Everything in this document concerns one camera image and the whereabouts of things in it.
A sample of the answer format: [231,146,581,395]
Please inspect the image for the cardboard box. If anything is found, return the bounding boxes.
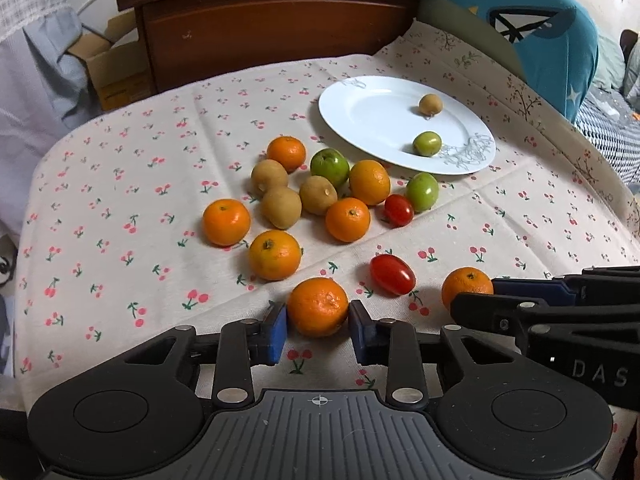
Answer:
[67,10,153,111]

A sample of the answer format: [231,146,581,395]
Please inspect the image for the brown kiwi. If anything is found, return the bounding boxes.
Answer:
[250,159,290,196]
[418,93,444,117]
[261,186,303,229]
[299,175,339,216]

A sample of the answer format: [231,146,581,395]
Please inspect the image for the cherry print tablecloth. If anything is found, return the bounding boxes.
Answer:
[10,20,640,461]

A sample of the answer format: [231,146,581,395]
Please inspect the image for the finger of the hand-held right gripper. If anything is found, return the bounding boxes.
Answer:
[491,266,640,297]
[450,292,640,341]

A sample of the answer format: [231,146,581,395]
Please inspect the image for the grey green cushion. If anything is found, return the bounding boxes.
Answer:
[417,0,526,83]

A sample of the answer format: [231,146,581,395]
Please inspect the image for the grey patterned blanket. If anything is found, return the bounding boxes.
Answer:
[575,92,640,186]

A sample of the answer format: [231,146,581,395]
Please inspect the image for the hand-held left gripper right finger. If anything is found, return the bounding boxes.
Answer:
[348,300,516,409]

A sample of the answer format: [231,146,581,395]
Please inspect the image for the red cherry tomato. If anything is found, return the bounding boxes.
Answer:
[369,254,417,296]
[383,194,416,227]

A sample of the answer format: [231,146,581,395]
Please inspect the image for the brown wooden headboard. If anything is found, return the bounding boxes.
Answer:
[116,0,433,96]

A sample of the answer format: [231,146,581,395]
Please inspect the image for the checkered cloth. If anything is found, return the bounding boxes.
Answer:
[0,0,83,43]

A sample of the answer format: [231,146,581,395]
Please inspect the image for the light blue shirt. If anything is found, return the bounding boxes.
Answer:
[0,12,98,241]

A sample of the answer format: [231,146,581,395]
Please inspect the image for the white plate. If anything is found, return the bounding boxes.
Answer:
[318,75,497,176]

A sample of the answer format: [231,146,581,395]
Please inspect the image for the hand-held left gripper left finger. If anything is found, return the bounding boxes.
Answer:
[120,302,289,409]

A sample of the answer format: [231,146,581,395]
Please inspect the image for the large green jujube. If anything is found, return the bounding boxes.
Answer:
[310,148,351,188]

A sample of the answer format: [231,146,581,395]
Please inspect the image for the orange mandarin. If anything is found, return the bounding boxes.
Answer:
[348,159,392,206]
[266,135,307,173]
[325,197,372,243]
[441,267,494,311]
[202,198,252,247]
[248,229,303,282]
[286,277,350,338]

